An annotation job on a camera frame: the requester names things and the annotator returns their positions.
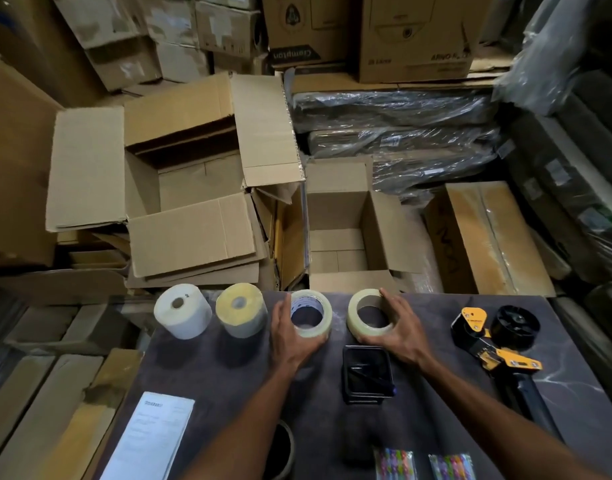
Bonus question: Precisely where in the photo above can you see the large open cardboard box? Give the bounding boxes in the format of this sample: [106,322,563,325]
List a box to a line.
[45,72,307,290]

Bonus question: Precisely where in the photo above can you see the person's left forearm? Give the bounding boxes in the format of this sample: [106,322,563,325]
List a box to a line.
[180,359,308,480]

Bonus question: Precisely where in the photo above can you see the colourful patterned packet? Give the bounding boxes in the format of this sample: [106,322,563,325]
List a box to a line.
[428,452,477,480]
[373,447,418,480]

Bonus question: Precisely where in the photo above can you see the clear tape roll white core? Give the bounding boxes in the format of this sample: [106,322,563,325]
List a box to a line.
[289,289,333,340]

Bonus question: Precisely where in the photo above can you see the cardboard box black label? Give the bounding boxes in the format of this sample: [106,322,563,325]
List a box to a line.
[261,0,359,71]

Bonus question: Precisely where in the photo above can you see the printed brown cardboard box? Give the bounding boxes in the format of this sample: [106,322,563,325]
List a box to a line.
[358,0,493,85]

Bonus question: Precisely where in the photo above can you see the white printed paper sheet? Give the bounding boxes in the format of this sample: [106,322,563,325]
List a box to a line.
[99,392,196,480]

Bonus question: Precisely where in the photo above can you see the white label roll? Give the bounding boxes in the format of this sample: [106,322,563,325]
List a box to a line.
[153,283,213,341]

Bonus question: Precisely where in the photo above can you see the brown tape roll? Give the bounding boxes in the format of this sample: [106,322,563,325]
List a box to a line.
[262,420,296,480]

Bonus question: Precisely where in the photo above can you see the yellow label roll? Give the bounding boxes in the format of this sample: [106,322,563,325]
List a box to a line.
[215,283,269,339]

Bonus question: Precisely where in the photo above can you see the pile of stacked cardboard boxes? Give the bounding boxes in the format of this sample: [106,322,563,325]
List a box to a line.
[50,0,268,95]

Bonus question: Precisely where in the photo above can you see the flattened cardboard sheets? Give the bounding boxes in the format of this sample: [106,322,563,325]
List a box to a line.
[0,345,144,480]

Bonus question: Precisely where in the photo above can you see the small open cardboard box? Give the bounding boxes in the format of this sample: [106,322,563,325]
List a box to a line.
[275,156,428,296]

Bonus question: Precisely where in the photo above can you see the dark wrapped packages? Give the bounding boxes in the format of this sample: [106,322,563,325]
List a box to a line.
[503,70,612,300]

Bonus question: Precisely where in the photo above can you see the black plastic tray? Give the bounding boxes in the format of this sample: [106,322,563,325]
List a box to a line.
[341,345,396,406]

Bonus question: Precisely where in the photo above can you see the stack of plastic-wrapped bundles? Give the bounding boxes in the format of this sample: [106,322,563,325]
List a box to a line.
[290,89,503,196]

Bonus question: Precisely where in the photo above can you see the person's right hand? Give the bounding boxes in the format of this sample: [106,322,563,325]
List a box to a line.
[358,288,437,372]

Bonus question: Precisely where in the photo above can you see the crumpled clear plastic wrap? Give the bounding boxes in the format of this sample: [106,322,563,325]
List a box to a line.
[492,0,598,117]

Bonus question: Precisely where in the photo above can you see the yellow black tape dispenser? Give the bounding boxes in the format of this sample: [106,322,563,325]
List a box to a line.
[450,305,567,441]

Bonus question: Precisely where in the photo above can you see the person's left hand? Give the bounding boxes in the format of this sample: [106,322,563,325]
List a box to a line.
[270,293,332,376]

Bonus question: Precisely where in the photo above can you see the taped closed cardboard box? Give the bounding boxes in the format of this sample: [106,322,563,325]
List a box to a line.
[424,181,557,298]

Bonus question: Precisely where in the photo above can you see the tall plain cardboard box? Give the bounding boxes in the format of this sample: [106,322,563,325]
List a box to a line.
[0,51,63,269]

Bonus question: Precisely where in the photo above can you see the person's right forearm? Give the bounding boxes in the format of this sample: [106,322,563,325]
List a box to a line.
[416,356,612,480]

